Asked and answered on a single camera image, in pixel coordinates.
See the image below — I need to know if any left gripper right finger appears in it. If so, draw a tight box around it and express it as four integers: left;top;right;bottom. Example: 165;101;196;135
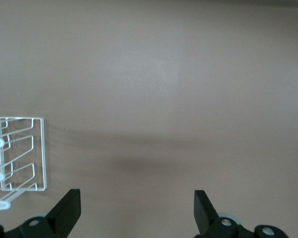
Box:
194;190;289;238

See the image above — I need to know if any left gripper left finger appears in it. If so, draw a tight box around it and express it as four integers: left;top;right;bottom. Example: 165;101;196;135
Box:
0;188;81;238

